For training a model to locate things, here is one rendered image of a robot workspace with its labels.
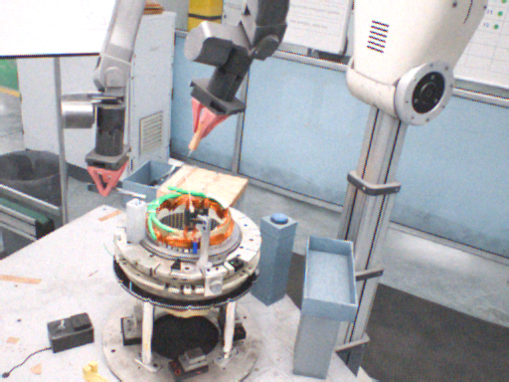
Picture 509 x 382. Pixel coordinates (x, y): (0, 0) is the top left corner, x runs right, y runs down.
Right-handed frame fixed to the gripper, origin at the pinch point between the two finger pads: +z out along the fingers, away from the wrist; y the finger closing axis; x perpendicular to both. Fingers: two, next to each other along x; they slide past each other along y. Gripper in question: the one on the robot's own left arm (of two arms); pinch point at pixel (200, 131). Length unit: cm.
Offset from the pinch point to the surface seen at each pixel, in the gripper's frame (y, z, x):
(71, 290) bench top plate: -15, 65, 2
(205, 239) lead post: 14.7, 13.5, -7.5
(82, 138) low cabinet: -160, 151, 161
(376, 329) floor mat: 64, 104, 143
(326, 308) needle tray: 40.3, 15.5, 4.1
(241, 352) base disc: 31, 45, 8
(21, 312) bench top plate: -17, 67, -12
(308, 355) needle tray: 44, 35, 12
